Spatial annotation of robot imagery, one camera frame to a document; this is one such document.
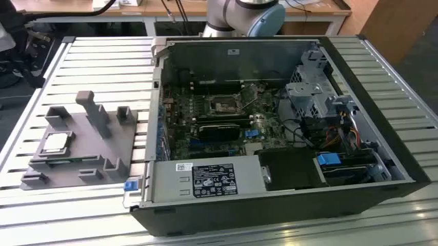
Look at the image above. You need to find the silver CPU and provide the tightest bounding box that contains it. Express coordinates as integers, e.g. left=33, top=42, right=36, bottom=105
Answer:
left=41, top=132, right=72, bottom=154

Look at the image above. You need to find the black RAM slot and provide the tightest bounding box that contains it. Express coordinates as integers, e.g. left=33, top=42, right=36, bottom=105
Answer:
left=196, top=116, right=249, bottom=122
left=196, top=120, right=251, bottom=127
left=193, top=87, right=240, bottom=95
left=193, top=80, right=240, bottom=89

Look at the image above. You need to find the CPU socket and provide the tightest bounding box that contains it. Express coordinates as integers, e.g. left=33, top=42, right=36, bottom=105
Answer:
left=205, top=95, right=245, bottom=116

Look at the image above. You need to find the white box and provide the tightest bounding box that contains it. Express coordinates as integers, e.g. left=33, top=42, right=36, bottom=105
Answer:
left=92, top=0, right=121, bottom=11

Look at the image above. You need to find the grey parts rack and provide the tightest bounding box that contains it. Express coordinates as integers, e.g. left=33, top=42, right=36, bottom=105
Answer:
left=20, top=90, right=140, bottom=192

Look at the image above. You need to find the wooden desk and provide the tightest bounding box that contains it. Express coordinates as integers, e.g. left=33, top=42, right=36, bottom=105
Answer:
left=16, top=0, right=352, bottom=37

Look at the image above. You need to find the green RAM stick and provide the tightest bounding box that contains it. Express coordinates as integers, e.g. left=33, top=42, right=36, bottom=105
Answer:
left=46, top=158, right=100, bottom=165

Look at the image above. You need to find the black graphics card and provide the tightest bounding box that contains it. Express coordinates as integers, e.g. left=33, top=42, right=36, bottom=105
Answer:
left=196, top=124, right=240, bottom=143

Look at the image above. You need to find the silver power supply with label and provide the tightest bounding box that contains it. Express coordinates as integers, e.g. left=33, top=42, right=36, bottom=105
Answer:
left=145, top=155, right=268, bottom=203

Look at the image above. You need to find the metal socket cover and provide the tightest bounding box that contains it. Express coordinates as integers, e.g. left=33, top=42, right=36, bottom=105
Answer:
left=237, top=84, right=263, bottom=109

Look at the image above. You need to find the green motherboard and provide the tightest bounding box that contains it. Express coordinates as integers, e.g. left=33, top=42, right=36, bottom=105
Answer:
left=157, top=81, right=292, bottom=161

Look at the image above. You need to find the silver chipset heatsink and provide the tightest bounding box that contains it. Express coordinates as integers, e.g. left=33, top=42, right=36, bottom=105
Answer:
left=243, top=142, right=263, bottom=155

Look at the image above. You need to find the metal drive cage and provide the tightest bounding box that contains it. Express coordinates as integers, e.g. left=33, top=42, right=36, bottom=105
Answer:
left=284, top=50, right=355, bottom=122

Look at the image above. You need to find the black PC case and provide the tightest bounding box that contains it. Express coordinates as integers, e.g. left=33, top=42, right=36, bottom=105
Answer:
left=128, top=35, right=432, bottom=238

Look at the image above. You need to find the black plastic shroud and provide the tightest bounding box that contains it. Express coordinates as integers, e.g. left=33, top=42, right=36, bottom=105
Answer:
left=255, top=148, right=330, bottom=192

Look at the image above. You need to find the blue disk carrier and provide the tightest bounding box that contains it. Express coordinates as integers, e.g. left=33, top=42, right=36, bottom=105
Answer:
left=315, top=152, right=343, bottom=168

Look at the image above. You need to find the wooden cabinet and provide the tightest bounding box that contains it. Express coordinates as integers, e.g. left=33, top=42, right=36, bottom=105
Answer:
left=358, top=0, right=438, bottom=68

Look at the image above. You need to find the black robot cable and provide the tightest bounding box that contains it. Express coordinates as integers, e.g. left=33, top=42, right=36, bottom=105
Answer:
left=22, top=0, right=123, bottom=22

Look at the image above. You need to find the yellow and red wire bundle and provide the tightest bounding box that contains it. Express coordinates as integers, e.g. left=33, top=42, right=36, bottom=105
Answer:
left=323, top=124, right=362, bottom=150

